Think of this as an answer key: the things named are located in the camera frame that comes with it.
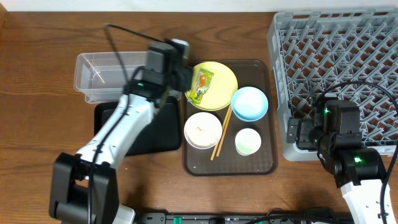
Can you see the light blue bowl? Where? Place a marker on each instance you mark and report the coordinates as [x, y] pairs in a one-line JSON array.
[[249, 104]]

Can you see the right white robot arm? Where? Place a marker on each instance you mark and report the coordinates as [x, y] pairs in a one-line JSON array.
[[359, 172]]

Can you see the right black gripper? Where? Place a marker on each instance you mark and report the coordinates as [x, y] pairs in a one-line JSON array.
[[293, 130]]

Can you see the brown serving tray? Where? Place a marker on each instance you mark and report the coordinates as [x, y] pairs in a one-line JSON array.
[[198, 162]]

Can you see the green snack wrapper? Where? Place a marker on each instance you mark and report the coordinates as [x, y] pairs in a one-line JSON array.
[[202, 85]]

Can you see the white rice bowl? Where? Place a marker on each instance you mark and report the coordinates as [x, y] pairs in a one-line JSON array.
[[203, 120]]

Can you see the cooked rice pile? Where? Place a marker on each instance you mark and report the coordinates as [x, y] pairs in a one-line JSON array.
[[202, 137]]

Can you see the yellow plate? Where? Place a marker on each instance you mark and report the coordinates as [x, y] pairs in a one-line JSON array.
[[222, 87]]

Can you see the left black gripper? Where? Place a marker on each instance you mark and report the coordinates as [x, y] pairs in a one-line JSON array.
[[185, 78]]

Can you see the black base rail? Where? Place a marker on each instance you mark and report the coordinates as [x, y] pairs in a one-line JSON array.
[[275, 216]]

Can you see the black waste tray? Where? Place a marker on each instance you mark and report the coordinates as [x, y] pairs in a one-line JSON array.
[[145, 132]]

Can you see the white green cup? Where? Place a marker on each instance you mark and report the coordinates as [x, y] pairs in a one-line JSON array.
[[247, 141]]

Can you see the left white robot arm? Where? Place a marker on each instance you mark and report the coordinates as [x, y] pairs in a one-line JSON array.
[[84, 186]]

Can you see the grey dishwasher rack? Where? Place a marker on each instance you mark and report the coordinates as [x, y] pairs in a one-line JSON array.
[[351, 54]]

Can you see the clear plastic bin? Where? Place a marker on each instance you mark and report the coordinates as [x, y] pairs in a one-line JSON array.
[[100, 76]]

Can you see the right wooden chopstick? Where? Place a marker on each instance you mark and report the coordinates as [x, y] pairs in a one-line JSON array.
[[224, 126]]

